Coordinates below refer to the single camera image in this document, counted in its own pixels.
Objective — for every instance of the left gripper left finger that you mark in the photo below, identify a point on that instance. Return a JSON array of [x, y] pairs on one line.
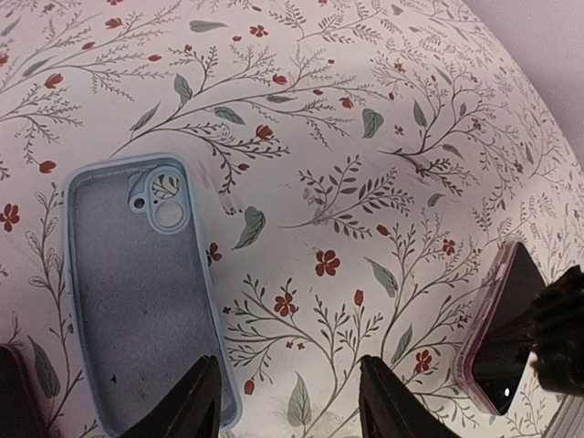
[[191, 409]]

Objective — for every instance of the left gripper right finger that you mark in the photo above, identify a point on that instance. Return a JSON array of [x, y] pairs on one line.
[[388, 409]]

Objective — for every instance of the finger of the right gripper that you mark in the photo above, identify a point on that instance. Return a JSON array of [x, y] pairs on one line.
[[557, 331]]

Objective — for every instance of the black purple phone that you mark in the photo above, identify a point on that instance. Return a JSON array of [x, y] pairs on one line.
[[503, 355]]

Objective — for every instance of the clear magsafe phone case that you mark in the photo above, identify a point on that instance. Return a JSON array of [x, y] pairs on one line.
[[486, 300]]

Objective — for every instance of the light blue phone case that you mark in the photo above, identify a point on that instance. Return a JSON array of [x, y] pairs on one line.
[[140, 287]]

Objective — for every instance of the floral table mat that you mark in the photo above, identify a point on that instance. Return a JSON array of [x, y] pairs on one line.
[[355, 166]]

